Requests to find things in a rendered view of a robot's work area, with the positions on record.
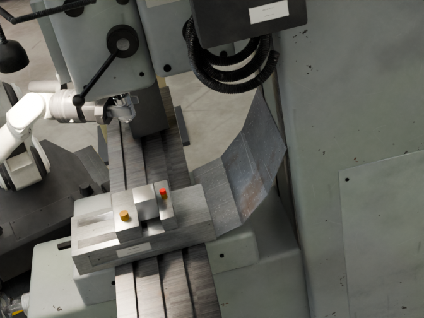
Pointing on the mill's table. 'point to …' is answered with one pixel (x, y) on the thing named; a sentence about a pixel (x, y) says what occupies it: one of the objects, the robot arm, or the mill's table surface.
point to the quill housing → (71, 24)
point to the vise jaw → (120, 200)
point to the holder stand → (148, 112)
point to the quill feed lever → (114, 41)
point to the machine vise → (153, 243)
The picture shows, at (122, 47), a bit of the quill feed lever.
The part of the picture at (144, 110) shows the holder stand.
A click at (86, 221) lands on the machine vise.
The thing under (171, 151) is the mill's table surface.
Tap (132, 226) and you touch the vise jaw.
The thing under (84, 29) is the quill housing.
